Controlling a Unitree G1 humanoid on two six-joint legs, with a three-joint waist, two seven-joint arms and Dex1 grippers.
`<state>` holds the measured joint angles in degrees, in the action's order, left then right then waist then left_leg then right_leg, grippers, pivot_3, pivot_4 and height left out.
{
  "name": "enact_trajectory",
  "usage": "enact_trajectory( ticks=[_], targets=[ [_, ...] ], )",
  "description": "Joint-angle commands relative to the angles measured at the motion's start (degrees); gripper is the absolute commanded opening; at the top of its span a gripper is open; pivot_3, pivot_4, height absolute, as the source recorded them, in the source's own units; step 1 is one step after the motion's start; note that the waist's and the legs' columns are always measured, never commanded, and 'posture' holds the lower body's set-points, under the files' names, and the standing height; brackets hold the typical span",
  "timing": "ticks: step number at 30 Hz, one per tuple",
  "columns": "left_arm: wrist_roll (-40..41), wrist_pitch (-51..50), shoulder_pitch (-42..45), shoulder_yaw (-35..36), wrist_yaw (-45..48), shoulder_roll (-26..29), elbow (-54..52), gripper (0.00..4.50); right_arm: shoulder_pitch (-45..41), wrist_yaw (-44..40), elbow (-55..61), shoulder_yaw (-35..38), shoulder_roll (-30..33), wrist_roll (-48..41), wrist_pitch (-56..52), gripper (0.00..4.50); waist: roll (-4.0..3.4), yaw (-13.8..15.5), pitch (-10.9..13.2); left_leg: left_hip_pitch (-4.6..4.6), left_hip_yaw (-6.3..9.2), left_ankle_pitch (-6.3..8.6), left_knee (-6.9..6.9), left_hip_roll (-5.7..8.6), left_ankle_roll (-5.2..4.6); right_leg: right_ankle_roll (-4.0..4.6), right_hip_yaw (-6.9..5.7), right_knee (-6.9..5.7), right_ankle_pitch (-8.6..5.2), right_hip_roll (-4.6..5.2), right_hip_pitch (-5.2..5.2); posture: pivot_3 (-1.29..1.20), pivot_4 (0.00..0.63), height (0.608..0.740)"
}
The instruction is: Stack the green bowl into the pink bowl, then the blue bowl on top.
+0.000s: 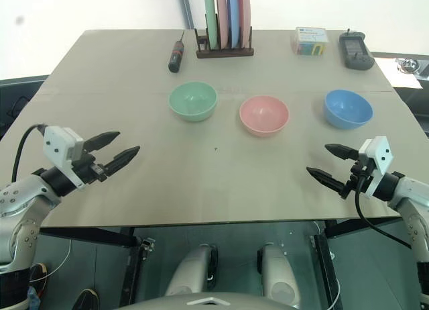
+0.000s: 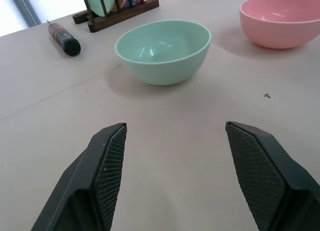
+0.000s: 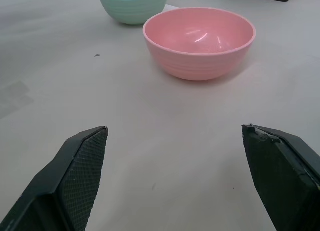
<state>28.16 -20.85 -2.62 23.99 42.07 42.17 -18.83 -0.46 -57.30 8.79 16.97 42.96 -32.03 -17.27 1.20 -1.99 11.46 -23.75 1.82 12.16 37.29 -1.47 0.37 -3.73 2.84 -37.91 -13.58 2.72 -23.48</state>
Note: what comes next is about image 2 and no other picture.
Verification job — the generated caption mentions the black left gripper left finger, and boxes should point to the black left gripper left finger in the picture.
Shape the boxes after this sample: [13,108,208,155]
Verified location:
[30,122,128,231]

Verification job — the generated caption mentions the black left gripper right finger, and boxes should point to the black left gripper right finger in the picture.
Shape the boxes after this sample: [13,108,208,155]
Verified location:
[225,120,320,231]

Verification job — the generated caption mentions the green plastic bowl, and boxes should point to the green plastic bowl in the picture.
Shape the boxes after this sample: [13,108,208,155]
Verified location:
[114,20,212,86]

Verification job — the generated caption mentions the black red electric screwdriver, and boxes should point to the black red electric screwdriver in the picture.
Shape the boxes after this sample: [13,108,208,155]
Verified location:
[46,19,82,58]

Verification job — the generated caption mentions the pink plastic bowl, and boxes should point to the pink plastic bowl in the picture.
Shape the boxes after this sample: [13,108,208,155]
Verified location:
[239,0,320,50]

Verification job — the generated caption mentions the dark wooden plate rack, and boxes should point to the dark wooden plate rack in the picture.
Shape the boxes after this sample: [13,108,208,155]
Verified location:
[72,0,160,33]

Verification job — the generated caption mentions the green plate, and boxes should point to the green plate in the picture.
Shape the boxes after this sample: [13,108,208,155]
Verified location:
[83,0,117,18]

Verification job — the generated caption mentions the grey corrugated hose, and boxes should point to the grey corrugated hose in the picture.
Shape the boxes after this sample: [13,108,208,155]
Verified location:
[9,0,42,28]

